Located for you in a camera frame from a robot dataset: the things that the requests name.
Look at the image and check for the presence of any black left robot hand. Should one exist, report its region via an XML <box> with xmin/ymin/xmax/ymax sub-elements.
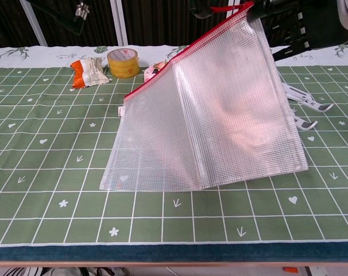
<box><xmin>188</xmin><ymin>0</ymin><xmax>348</xmax><ymax>61</ymax></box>

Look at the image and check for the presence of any clear mesh zipper pouch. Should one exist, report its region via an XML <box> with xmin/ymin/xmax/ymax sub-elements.
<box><xmin>99</xmin><ymin>1</ymin><xmax>310</xmax><ymax>193</ymax></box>

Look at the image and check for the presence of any green patterned tablecloth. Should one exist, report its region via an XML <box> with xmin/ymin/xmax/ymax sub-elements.
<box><xmin>0</xmin><ymin>44</ymin><xmax>348</xmax><ymax>248</ymax></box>

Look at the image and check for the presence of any white folding laptop stand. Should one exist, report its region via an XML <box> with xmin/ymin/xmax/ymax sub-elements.
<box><xmin>281</xmin><ymin>82</ymin><xmax>334</xmax><ymax>132</ymax></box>

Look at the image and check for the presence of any black pleated curtain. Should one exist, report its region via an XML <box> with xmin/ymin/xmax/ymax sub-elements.
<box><xmin>0</xmin><ymin>0</ymin><xmax>348</xmax><ymax>48</ymax></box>

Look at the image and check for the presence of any pink toy cake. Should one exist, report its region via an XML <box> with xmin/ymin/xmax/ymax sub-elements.
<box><xmin>144</xmin><ymin>60</ymin><xmax>166</xmax><ymax>81</ymax></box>

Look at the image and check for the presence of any yellow packing tape roll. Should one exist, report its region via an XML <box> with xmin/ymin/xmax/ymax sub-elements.
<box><xmin>106</xmin><ymin>48</ymin><xmax>140</xmax><ymax>78</ymax></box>

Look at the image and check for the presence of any orange white snack packet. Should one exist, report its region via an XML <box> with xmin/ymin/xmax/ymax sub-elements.
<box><xmin>69</xmin><ymin>56</ymin><xmax>110</xmax><ymax>89</ymax></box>

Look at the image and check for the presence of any dark teal underlay cloth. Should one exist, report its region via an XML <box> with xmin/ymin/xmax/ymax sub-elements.
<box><xmin>0</xmin><ymin>243</ymin><xmax>348</xmax><ymax>263</ymax></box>

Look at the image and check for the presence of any black white striped fabric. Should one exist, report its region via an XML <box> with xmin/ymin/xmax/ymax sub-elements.
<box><xmin>3</xmin><ymin>266</ymin><xmax>53</xmax><ymax>276</ymax></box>

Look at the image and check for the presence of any white double frame post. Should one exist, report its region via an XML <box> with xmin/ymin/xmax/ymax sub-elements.
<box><xmin>110</xmin><ymin>0</ymin><xmax>128</xmax><ymax>47</ymax></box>

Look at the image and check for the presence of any black cable with metal connector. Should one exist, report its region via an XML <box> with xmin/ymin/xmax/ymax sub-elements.
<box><xmin>75</xmin><ymin>1</ymin><xmax>90</xmax><ymax>20</ymax></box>

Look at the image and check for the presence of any slanted white frame post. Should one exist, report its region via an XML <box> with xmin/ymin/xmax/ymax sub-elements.
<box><xmin>18</xmin><ymin>0</ymin><xmax>48</xmax><ymax>47</ymax></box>

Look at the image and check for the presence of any black cable bundle under table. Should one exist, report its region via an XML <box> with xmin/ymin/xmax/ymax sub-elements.
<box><xmin>76</xmin><ymin>266</ymin><xmax>117</xmax><ymax>276</ymax></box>

